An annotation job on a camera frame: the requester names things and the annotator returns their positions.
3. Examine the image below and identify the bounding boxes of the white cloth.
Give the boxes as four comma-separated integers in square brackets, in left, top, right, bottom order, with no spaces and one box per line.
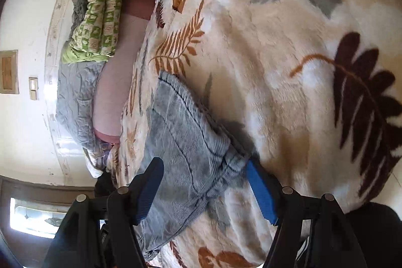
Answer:
[83,145,109,179]

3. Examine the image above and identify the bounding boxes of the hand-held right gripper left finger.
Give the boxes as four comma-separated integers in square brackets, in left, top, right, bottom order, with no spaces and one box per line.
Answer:
[42,157,165,268]

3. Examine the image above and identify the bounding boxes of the black cloth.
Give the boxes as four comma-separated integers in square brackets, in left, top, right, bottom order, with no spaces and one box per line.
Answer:
[94,174,118,198]

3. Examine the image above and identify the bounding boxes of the pink bed sheet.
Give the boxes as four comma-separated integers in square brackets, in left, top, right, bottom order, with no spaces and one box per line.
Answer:
[92,0,156,143]

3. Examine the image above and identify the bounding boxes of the grey denim pants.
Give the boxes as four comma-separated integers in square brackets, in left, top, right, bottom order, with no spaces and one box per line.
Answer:
[138,70,252,260]

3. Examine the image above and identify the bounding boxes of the wooden wall panel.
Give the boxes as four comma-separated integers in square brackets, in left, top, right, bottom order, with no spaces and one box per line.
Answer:
[0,50,19,95]

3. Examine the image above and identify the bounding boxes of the dark cloth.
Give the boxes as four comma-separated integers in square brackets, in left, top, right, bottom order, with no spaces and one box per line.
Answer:
[345,201,402,268]

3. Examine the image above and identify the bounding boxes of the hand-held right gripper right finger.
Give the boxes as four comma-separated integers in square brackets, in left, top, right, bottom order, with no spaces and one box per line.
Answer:
[246,161,368,268]

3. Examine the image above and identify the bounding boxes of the green patterned quilt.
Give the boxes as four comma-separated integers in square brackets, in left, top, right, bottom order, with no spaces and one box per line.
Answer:
[61,0,123,64]

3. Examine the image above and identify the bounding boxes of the wall light switch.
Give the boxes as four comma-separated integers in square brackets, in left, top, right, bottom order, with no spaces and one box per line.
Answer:
[29,77,39,100]

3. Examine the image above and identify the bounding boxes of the grey quilt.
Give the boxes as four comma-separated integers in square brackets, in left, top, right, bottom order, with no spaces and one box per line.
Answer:
[55,0,106,147]

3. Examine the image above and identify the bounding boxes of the window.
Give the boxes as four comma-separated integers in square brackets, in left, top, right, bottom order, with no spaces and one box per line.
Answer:
[9,197,68,239]

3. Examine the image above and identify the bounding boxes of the cream leaf-print blanket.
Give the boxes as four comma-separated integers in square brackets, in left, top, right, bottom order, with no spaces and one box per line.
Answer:
[105,0,402,268]

